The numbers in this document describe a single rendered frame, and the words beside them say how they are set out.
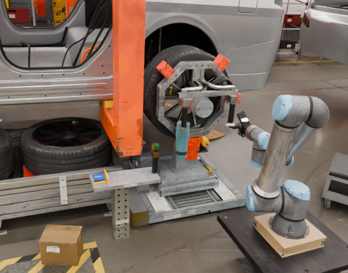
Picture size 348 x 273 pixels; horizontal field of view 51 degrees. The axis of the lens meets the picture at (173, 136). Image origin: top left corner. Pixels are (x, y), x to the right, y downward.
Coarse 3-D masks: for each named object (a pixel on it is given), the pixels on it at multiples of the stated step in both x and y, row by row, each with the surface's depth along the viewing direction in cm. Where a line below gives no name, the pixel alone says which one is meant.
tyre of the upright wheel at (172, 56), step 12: (168, 48) 261; (180, 48) 255; (192, 48) 256; (156, 60) 255; (168, 60) 244; (180, 60) 246; (192, 60) 249; (204, 60) 252; (144, 72) 260; (156, 72) 244; (144, 84) 255; (156, 84) 247; (144, 96) 254; (144, 108) 262; (156, 120) 258; (168, 132) 266
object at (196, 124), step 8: (208, 72) 272; (184, 80) 256; (208, 80) 263; (208, 88) 286; (168, 96) 256; (176, 96) 259; (208, 96) 268; (216, 96) 271; (176, 104) 262; (216, 104) 273; (168, 112) 261; (192, 112) 269; (168, 120) 272; (176, 120) 269; (192, 120) 282; (200, 120) 278; (208, 120) 274
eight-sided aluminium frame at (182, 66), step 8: (184, 64) 239; (192, 64) 241; (200, 64) 243; (208, 64) 246; (176, 72) 239; (216, 72) 250; (168, 80) 240; (160, 88) 240; (160, 96) 242; (224, 96) 263; (160, 104) 245; (224, 104) 264; (160, 112) 247; (224, 112) 266; (160, 120) 249; (216, 120) 267; (168, 128) 255; (192, 128) 269; (200, 128) 270; (208, 128) 267; (192, 136) 265
